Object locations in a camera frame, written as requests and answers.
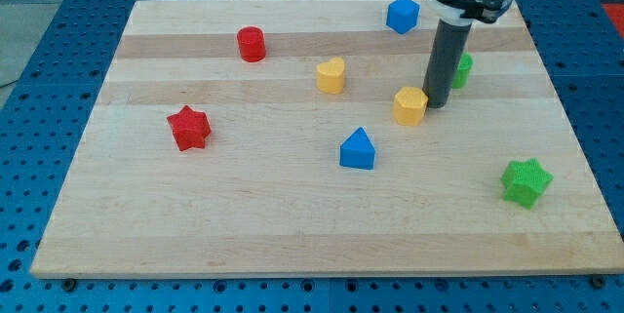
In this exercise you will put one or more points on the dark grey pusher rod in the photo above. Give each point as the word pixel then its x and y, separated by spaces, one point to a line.
pixel 447 49

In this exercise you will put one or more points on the green star block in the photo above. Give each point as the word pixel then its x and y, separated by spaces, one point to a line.
pixel 525 182

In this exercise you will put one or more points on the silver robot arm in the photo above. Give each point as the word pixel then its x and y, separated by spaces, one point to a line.
pixel 455 22

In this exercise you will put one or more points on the red star block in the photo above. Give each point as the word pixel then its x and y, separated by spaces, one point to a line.
pixel 190 128

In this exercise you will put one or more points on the green block behind rod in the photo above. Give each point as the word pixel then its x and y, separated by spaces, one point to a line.
pixel 462 72

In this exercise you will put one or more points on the yellow hexagon block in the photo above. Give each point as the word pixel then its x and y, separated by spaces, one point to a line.
pixel 409 106

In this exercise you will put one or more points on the blue cube block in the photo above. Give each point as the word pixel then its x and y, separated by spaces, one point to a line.
pixel 402 15

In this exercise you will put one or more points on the yellow heart block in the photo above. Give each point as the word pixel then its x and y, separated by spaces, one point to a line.
pixel 331 76

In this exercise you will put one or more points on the blue triangle block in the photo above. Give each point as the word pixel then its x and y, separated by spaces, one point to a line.
pixel 357 151

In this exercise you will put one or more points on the wooden board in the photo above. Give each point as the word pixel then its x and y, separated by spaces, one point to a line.
pixel 267 197

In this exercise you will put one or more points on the red cylinder block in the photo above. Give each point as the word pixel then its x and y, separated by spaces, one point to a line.
pixel 251 44

